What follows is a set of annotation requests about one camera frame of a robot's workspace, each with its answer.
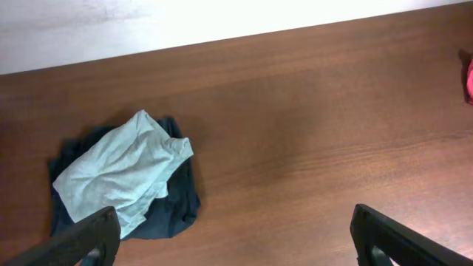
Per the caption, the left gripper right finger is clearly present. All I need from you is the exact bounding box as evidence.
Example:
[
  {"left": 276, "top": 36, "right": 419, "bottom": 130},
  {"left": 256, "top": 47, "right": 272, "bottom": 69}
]
[{"left": 350, "top": 204, "right": 472, "bottom": 266}]

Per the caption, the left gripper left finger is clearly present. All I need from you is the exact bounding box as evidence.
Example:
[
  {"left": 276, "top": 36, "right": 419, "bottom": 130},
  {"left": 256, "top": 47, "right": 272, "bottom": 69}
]
[{"left": 4, "top": 206, "right": 120, "bottom": 266}]

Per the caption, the light blue grey t-shirt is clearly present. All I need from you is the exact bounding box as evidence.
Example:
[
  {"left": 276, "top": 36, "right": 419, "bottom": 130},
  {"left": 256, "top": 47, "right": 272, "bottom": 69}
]
[{"left": 52, "top": 110, "right": 194, "bottom": 238}]

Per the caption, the folded dark navy garment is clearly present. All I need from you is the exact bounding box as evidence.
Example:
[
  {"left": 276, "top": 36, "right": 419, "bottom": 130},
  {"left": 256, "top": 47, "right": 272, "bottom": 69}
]
[{"left": 47, "top": 126, "right": 200, "bottom": 240}]

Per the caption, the red t-shirt white print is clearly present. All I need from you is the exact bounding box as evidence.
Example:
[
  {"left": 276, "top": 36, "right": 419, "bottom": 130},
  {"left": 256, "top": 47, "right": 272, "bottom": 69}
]
[{"left": 464, "top": 61, "right": 472, "bottom": 105}]

